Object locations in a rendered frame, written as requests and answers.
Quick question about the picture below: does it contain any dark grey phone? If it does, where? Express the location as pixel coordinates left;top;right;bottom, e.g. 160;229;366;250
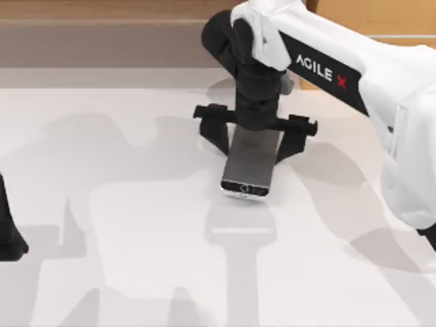
219;126;275;202

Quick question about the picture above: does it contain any wooden cupboard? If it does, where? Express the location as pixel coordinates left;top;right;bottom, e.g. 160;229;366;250
0;0;436;92

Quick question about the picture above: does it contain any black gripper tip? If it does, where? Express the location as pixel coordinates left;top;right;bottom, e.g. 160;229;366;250
0;173;30;262

